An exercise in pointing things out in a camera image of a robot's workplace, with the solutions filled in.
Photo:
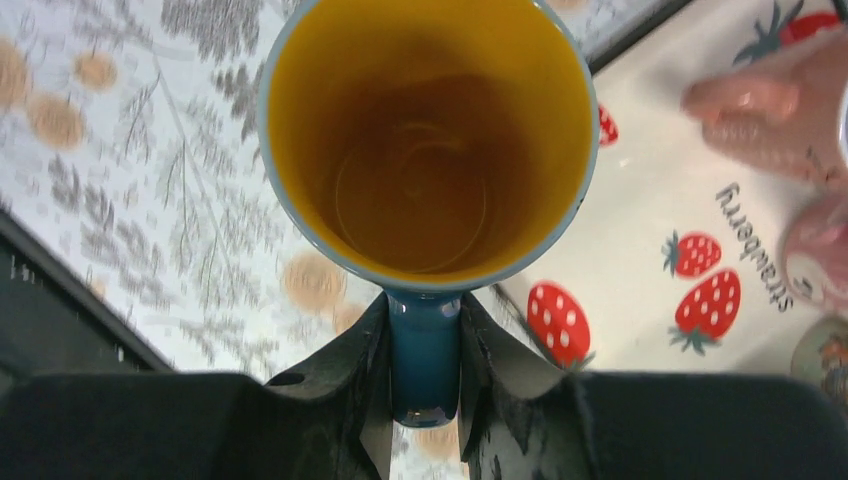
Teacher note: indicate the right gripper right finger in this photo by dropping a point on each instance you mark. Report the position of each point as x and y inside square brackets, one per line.
[522, 418]

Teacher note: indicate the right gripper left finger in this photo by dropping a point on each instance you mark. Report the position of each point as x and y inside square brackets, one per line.
[327, 417]

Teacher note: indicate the yellow inside blue mug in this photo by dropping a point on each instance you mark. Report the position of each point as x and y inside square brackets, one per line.
[431, 148]

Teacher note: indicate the cream mug front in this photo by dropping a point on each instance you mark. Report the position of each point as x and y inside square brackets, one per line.
[820, 358]

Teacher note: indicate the pink large mug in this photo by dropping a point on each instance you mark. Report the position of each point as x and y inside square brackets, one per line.
[814, 254]

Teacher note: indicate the white strawberry tray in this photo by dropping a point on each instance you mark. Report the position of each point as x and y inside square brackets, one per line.
[673, 261]

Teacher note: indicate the floral tablecloth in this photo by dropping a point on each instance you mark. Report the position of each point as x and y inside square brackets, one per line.
[130, 149]

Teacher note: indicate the pink small mug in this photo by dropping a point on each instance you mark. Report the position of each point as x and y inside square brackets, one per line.
[785, 113]

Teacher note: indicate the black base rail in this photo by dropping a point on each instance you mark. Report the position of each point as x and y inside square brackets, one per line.
[50, 323]

